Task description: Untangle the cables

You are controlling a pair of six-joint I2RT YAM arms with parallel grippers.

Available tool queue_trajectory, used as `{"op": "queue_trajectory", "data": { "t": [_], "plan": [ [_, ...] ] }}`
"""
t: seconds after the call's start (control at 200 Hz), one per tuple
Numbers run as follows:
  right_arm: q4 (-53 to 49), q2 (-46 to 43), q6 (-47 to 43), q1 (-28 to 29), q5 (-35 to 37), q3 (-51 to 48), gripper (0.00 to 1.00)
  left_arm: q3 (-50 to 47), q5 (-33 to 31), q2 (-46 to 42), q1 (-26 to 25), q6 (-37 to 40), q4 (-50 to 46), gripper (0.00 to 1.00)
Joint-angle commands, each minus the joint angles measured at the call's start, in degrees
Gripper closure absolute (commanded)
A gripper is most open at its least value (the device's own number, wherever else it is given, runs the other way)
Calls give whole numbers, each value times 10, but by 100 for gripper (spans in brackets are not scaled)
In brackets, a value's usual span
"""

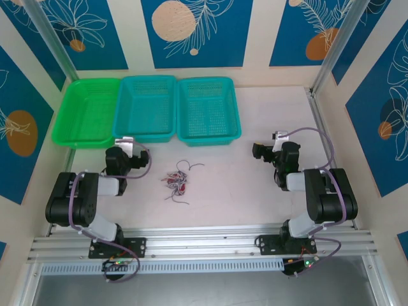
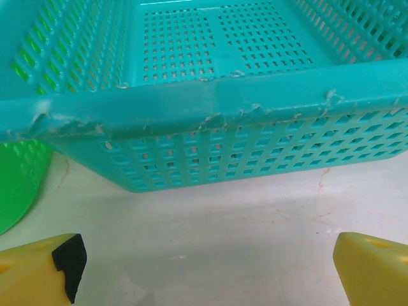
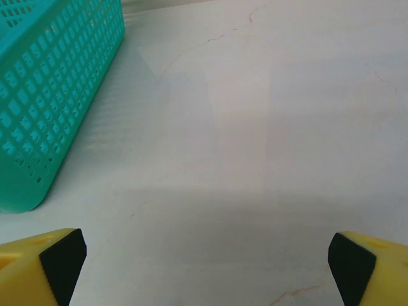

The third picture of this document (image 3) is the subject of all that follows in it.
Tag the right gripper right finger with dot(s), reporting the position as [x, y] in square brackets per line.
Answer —
[376, 274]

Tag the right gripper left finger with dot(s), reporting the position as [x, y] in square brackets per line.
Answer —
[28, 274]

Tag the teal plastic basket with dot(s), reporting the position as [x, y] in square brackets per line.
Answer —
[48, 95]

